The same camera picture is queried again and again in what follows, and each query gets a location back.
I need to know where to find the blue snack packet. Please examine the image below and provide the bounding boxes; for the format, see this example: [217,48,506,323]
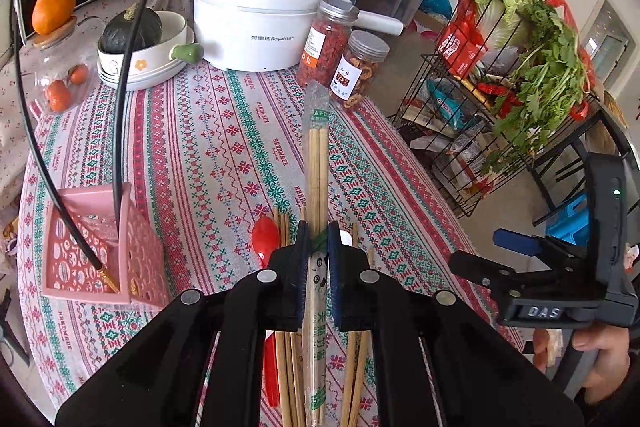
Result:
[427,79,481,128]

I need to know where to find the clear jar of red goji berries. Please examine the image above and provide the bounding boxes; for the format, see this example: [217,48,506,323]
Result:
[296,0,360,88]

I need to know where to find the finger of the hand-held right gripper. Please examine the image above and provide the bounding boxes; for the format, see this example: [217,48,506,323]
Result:
[447,250,557,303]
[492,229,592,269]

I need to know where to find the white dish with green handle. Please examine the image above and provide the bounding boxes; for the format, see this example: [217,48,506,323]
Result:
[97,11,205,75]

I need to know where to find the black chopstick with gold tip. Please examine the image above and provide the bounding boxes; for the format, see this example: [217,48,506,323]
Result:
[13,0,122,294]
[114,0,158,225]

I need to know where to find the red plastic spoon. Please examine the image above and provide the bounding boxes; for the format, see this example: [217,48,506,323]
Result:
[250,215,283,408]

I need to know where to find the bunch of bare bamboo chopsticks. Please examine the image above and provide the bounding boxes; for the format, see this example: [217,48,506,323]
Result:
[272,207,373,427]

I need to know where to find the white electric cooking pot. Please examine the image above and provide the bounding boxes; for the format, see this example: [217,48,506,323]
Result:
[192,0,405,72]

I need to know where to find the glass jar with wooden lid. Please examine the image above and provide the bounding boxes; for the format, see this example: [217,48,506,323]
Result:
[20,17,101,115]

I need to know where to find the plastic-wrapped bamboo chopsticks pair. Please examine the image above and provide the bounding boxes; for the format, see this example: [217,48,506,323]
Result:
[300,81,332,427]

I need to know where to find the pink perforated utensil basket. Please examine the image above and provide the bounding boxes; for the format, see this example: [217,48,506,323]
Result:
[41,183,171,306]

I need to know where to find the blue plastic stool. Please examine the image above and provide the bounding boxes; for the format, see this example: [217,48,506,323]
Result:
[547,202,591,243]

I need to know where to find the green leafy vegetables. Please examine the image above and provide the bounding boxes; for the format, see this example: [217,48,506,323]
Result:
[482,0,591,175]

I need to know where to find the large orange with stem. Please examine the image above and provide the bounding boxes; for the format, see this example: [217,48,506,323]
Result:
[31,0,77,35]

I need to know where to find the red snack packet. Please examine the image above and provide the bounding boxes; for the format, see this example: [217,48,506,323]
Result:
[435,0,488,78]

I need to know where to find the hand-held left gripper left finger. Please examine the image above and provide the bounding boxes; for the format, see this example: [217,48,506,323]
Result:
[54,221,311,427]

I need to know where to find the red plastic bag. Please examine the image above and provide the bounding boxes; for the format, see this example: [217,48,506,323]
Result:
[545,0,596,122]

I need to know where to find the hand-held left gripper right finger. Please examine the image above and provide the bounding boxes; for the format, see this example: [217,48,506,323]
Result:
[327,221,586,427]

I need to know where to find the dark green squash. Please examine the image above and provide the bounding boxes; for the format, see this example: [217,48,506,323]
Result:
[101,4,164,54]

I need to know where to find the blue plastic bag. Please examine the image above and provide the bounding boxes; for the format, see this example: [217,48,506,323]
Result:
[420,0,453,20]

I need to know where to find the black wire rack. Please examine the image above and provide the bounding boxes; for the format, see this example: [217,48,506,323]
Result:
[390,0,631,218]

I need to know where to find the clear jar of dried fruit slices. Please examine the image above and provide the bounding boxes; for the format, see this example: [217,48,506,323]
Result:
[330,30,390,108]

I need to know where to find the white framed window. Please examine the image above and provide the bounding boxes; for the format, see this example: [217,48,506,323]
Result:
[580,0,632,82]

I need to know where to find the person's right hand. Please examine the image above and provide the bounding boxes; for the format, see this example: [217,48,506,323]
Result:
[571,326,635,406]

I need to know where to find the stacked white bowls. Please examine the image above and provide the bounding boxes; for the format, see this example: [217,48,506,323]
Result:
[96,57,186,92]

